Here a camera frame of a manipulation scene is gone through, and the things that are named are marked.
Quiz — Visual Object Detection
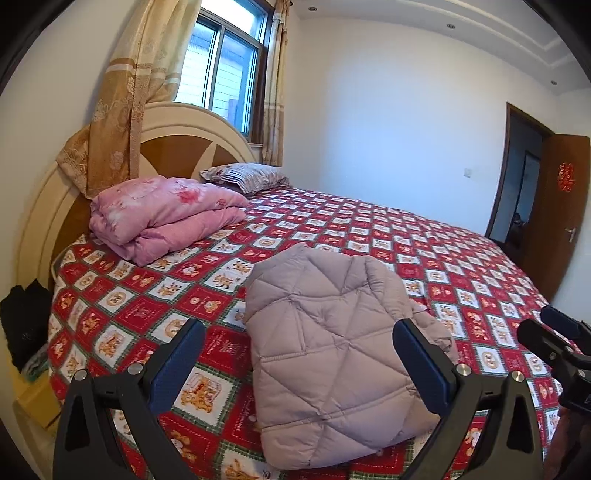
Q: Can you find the window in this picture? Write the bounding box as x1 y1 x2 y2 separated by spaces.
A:
173 0 275 141

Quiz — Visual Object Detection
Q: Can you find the striped pillow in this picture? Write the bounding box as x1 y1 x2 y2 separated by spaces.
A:
199 162 291 195

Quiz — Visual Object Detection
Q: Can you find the dark cloth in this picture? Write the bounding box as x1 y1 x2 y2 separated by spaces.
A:
0 279 54 372

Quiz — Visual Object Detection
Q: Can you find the yellow wooden nightstand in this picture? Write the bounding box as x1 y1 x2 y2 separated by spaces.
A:
11 367 63 432

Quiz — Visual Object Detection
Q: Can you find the wide beige patterned curtain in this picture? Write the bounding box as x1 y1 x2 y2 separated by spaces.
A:
55 0 204 200

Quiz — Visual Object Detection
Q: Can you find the bed with red patterned quilt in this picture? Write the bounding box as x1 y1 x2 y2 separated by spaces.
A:
46 185 566 480

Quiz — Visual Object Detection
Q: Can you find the folded pink floral quilt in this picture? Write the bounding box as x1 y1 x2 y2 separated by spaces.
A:
89 175 250 266

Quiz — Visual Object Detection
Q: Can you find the cream and brown headboard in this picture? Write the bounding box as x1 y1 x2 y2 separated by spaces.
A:
16 102 259 296

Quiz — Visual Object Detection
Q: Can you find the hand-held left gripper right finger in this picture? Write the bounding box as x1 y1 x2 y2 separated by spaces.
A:
392 318 546 480

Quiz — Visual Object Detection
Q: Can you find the person's right forearm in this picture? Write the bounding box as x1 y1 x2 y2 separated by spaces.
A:
547 406 591 480

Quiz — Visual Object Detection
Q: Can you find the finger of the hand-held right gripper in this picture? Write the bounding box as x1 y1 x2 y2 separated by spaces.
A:
540 305 591 342
517 318 580 370

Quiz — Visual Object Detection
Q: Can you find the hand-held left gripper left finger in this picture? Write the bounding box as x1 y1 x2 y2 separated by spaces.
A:
53 318 206 480

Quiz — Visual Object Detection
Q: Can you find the red paper door decoration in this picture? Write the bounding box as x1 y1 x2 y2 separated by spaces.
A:
556 161 575 192

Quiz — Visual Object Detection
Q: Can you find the pale quilted puffer jacket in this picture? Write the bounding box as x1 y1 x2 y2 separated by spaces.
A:
242 244 460 472

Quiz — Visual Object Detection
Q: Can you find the brown wooden door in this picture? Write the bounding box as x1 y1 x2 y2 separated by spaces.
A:
519 133 591 303

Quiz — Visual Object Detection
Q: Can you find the dark wooden door frame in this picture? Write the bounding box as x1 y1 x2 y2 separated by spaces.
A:
485 102 555 245

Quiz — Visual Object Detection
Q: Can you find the narrow beige patterned curtain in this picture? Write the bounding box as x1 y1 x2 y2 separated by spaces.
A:
261 0 293 166

